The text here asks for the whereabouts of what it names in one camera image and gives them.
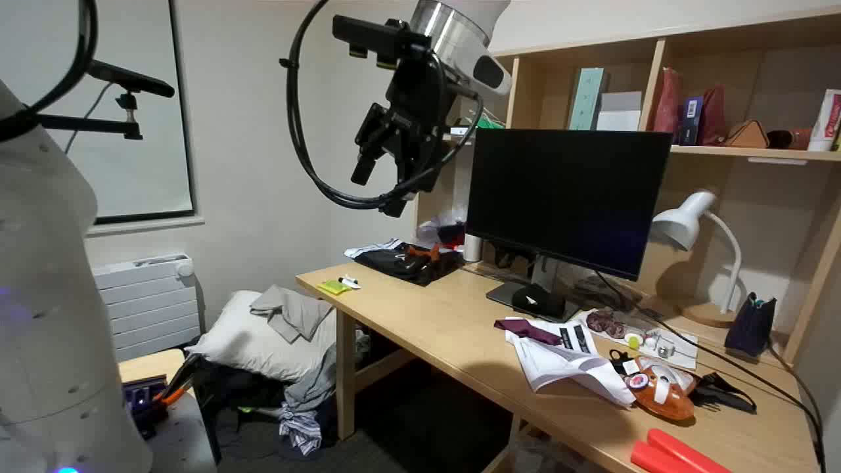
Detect green packet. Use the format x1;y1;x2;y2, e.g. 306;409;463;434
314;275;351;299

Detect brown triangular object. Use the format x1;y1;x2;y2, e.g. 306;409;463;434
721;118;769;149

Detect wooden shelf unit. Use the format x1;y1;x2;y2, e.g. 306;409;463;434
415;10;841;366

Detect white radiator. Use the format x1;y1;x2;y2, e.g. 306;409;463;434
89;253;201;363

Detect black framed white board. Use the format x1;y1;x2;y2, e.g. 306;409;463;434
0;0;198;227

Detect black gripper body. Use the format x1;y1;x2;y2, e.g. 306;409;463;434
381;45;482;180

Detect white desk lamp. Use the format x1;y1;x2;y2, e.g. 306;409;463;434
649;190;745;329

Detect purple cloth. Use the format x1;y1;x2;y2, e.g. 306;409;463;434
492;315;565;346

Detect dark brown roll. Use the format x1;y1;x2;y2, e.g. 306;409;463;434
765;127;813;153

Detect red plastic case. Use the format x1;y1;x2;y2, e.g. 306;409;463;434
645;425;732;473
628;438;677;473

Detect teal book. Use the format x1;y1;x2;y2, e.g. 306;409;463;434
565;67;610;135

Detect dark navy holder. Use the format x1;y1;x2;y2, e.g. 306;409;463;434
721;291;781;363

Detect red book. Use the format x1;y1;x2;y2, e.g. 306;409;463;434
649;67;687;136

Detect white folded papers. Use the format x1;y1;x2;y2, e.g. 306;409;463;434
503;327;637;409

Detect dark blue pouch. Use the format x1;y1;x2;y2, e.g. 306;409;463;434
675;94;706;147

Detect black plastic bag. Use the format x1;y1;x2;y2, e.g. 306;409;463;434
351;244;467;290

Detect light wooden desk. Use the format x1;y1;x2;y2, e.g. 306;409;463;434
293;261;821;473

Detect purple plastic parts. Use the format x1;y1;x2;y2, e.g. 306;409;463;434
121;375;172;442

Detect black computer mouse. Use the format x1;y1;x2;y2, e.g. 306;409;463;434
509;281;568;320

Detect blue grey clothes pile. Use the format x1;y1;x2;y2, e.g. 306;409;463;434
275;344;342;459

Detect dark sunglasses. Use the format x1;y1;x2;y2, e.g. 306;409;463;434
584;307;628;342

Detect black desk cable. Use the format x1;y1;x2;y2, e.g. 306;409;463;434
593;271;828;463

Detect white and brown plush toy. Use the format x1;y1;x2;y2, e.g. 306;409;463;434
622;361;699;428

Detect black headband strap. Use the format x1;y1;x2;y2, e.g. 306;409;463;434
687;370;761;419

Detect grey cloth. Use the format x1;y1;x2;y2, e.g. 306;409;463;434
246;281;333;344

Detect black computer monitor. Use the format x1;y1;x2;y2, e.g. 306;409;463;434
464;130;673;320

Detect dark red pouch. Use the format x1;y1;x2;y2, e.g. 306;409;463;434
699;85;729;147

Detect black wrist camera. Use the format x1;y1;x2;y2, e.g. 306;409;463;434
327;14;434;69

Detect white card box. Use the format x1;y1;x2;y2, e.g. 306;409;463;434
803;86;841;156

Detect white pillow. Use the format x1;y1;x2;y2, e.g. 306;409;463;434
185;290;342;384

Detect white plastic packet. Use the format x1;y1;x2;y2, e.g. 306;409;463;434
641;329;702;370

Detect black camera on stand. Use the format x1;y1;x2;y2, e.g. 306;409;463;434
34;56;177;145

